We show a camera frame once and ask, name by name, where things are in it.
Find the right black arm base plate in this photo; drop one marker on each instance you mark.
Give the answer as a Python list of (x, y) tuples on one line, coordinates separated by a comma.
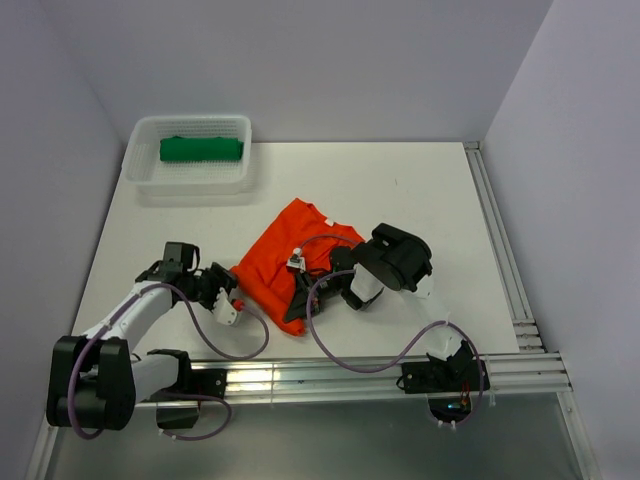
[(426, 377)]

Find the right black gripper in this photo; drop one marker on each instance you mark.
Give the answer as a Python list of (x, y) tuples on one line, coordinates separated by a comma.
[(298, 306)]

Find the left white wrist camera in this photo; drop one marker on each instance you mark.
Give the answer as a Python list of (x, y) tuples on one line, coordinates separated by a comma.
[(224, 313)]

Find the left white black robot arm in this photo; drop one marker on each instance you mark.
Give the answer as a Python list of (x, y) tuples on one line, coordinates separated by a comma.
[(95, 382)]

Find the white perforated plastic basket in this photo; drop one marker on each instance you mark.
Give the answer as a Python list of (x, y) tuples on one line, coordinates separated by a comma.
[(212, 182)]

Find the rolled green t shirt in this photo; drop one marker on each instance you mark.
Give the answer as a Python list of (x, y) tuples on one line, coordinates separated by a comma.
[(181, 149)]

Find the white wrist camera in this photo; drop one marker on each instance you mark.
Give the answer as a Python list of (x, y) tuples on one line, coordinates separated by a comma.
[(296, 263), (224, 313)]

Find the right side aluminium rail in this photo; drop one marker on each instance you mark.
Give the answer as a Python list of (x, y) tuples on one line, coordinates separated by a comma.
[(526, 327)]

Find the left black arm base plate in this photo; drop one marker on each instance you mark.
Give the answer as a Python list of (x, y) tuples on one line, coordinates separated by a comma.
[(207, 382)]

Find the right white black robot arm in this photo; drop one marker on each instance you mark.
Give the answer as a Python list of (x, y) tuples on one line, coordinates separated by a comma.
[(396, 260)]

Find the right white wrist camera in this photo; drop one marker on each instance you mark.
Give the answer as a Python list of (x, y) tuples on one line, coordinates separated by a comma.
[(296, 263)]

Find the front aluminium rail frame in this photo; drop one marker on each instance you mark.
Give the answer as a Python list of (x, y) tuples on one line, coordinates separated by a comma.
[(310, 419)]

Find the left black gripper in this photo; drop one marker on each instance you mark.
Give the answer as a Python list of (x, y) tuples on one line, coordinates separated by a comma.
[(221, 277)]

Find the orange polo t shirt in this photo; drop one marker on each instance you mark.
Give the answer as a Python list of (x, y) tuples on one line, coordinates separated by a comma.
[(262, 272)]

